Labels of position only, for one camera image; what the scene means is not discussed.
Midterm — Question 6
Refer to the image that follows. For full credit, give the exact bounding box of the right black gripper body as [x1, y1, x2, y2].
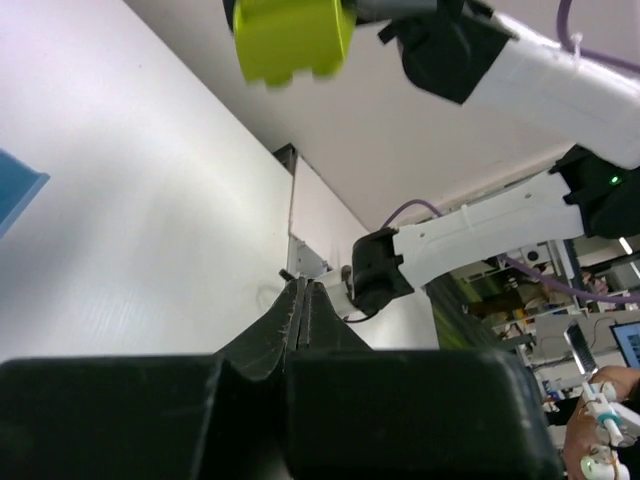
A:
[349, 1, 495, 45]

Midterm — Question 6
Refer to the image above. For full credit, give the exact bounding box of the light blue bin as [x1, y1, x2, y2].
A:
[0, 150, 50, 237]

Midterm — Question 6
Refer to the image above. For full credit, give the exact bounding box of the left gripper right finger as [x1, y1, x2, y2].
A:
[284, 283, 563, 479]

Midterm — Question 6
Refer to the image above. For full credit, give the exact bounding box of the person hand with device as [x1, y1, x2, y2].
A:
[562, 364, 640, 480]

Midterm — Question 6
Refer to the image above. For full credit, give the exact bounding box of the lime green lego brick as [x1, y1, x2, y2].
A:
[232, 0, 356, 88]

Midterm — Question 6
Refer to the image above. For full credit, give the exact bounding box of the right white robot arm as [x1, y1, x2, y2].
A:
[322, 1, 639, 320]

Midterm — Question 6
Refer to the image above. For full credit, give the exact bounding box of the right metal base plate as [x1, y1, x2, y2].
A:
[286, 235, 331, 278]

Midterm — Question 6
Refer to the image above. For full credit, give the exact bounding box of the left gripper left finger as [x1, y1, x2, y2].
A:
[1, 280, 305, 479]

